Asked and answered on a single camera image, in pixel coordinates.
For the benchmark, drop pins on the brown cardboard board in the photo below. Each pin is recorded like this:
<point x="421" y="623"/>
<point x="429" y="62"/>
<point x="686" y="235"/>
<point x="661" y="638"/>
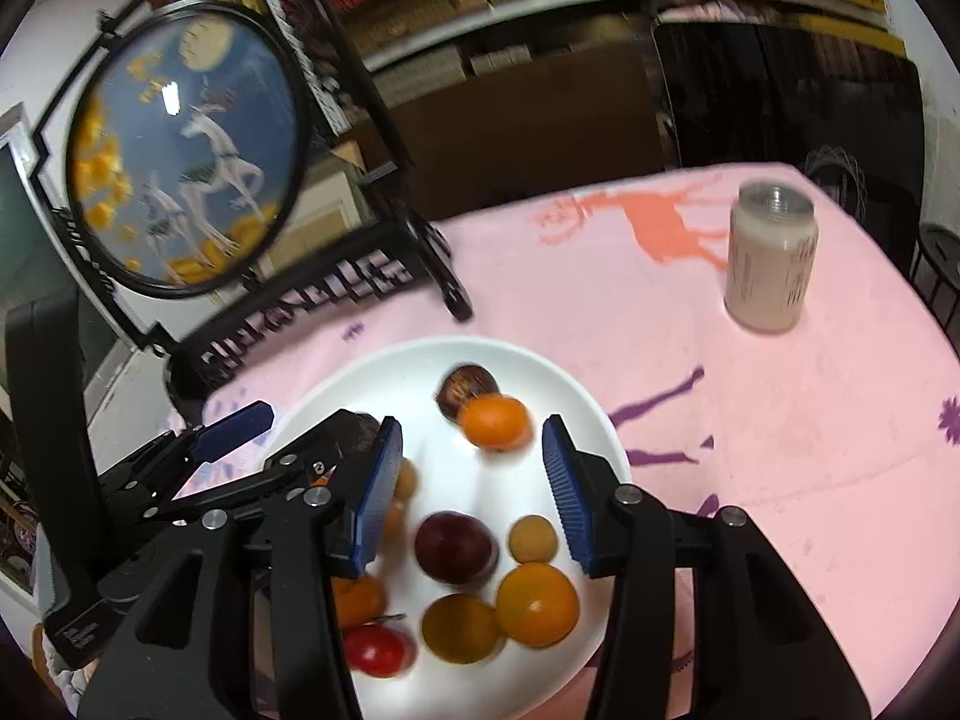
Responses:
<point x="525" y="135"/>

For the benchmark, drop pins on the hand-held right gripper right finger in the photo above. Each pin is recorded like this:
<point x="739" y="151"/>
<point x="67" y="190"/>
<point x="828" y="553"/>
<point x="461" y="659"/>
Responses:
<point x="570" y="499"/>

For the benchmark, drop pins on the large orange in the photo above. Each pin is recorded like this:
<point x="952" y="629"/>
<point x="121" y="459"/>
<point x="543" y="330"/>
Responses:
<point x="360" y="601"/>

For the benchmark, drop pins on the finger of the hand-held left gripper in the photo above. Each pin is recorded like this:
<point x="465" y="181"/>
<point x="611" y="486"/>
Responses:
<point x="285" y="469"/>
<point x="232" y="426"/>

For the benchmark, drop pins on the small orange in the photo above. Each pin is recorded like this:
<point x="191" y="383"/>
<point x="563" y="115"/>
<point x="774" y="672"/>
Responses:
<point x="495" y="424"/>

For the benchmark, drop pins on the yellow-green orange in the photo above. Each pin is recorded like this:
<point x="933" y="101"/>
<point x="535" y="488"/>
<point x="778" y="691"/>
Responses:
<point x="459" y="628"/>

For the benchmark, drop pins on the white oval plate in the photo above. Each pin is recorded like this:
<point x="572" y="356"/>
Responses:
<point x="480" y="480"/>

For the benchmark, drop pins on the round deer picture table screen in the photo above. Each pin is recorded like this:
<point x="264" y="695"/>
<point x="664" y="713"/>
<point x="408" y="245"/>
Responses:
<point x="187" y="142"/>

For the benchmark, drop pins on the dark passion fruit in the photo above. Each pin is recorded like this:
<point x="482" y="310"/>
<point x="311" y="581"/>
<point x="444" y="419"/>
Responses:
<point x="364" y="431"/>
<point x="461" y="386"/>

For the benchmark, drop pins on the small tan fruit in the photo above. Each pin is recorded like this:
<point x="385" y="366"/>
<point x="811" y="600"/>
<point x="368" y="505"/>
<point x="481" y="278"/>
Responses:
<point x="532" y="538"/>
<point x="406" y="480"/>

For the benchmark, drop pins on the dark red plum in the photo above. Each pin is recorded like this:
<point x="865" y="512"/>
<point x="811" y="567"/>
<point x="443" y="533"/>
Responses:
<point x="455" y="547"/>

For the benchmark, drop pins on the mandarin orange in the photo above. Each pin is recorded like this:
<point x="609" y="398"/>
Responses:
<point x="391" y="521"/>

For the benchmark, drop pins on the red tomato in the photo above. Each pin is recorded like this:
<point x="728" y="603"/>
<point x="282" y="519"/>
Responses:
<point x="375" y="651"/>

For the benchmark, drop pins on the dark wooden chair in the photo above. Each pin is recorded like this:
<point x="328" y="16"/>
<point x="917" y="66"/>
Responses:
<point x="937" y="270"/>

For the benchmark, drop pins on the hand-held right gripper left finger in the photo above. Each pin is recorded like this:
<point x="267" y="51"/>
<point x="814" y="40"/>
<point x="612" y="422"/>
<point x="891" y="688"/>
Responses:
<point x="375" y="499"/>

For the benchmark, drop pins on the black panel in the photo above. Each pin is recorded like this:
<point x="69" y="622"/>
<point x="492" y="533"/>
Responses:
<point x="787" y="97"/>

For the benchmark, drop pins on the beige jar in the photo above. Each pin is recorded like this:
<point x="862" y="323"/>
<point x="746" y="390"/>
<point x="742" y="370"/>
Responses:
<point x="769" y="270"/>

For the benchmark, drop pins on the yellow-orange orange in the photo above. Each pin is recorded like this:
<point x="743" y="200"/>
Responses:
<point x="536" y="604"/>

